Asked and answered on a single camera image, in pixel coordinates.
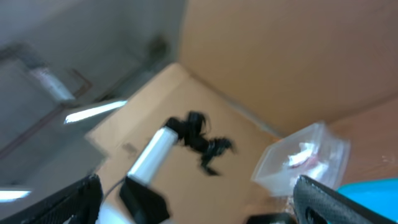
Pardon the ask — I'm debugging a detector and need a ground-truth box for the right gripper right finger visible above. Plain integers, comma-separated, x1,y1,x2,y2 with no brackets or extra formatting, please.
293,175,394,224

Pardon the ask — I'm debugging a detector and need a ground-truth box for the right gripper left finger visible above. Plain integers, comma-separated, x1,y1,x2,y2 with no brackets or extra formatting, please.
1,174,103,224

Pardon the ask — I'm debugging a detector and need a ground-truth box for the white napkin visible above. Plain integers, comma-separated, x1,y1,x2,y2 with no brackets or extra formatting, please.
284,142,329,179

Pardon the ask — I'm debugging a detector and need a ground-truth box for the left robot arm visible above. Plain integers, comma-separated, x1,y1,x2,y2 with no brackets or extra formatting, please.
97,111,236,223

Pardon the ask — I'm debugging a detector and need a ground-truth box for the clear plastic waste bin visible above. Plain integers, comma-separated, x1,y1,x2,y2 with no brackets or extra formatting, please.
251,122,351,197

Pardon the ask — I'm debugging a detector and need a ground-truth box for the black rectangular tray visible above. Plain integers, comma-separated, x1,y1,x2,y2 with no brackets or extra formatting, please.
246,213,297,224

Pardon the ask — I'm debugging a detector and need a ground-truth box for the teal plastic serving tray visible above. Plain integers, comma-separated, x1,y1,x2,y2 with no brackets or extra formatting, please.
337,178,397,223

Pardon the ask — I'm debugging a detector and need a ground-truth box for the cardboard box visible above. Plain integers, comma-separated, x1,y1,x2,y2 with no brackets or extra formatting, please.
88,1,397,223

